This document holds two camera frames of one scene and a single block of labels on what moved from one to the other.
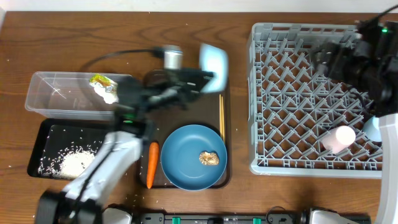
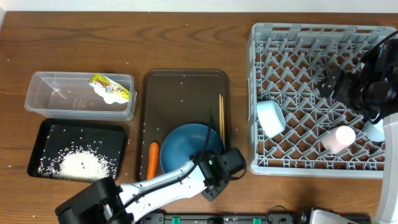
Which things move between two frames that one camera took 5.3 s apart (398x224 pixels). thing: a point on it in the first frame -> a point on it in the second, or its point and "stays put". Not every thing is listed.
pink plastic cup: (336, 140) stays put
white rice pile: (69, 163) stays put
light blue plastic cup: (372, 129) stays put
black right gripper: (344, 55) -> (347, 79)
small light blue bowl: (214, 59) -> (271, 117)
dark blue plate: (180, 157) stays put
